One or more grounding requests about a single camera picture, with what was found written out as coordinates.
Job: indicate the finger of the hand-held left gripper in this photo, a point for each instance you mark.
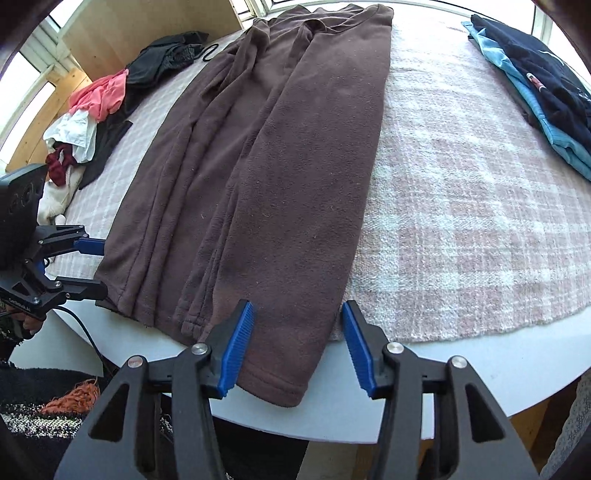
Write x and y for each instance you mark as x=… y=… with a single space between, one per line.
x=78 y=288
x=92 y=245

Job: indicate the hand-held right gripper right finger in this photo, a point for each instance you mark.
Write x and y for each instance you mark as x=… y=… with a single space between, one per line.
x=358 y=350

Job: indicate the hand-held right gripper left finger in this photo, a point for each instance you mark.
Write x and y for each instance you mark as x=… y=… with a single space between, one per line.
x=238 y=350

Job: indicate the brown fleece garment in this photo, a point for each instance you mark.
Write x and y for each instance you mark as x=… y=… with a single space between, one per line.
x=277 y=184

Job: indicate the person's left forearm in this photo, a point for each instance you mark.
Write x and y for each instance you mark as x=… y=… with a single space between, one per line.
x=7 y=341

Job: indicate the person's left hand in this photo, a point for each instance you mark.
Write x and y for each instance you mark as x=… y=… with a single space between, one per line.
x=32 y=325

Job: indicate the dark red garment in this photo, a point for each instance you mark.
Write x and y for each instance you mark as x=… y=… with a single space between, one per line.
x=57 y=173

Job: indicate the white shirt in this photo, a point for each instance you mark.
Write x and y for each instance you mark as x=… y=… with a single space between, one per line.
x=74 y=134

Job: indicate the pine slat panel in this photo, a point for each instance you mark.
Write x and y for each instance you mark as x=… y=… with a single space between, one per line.
x=46 y=115

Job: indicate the black cloth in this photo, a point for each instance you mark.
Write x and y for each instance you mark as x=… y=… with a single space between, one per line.
x=104 y=143

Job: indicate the person's dark tweed garment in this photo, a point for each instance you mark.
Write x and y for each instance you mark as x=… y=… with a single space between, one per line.
x=27 y=415

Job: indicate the pink garment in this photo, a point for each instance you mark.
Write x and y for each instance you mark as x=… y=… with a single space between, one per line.
x=101 y=94

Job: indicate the pink plaid blanket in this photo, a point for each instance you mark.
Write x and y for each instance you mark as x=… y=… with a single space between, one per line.
x=461 y=207

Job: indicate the light wooden board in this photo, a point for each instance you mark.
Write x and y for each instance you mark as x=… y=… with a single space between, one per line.
x=138 y=27

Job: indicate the grey lace cloth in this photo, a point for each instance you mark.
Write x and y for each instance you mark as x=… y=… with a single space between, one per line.
x=572 y=434

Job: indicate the light blue folded garment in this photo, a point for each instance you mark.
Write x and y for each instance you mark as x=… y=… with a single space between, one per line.
x=549 y=129

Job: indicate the navy folded shirt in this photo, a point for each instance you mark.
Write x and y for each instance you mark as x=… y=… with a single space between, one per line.
x=554 y=92

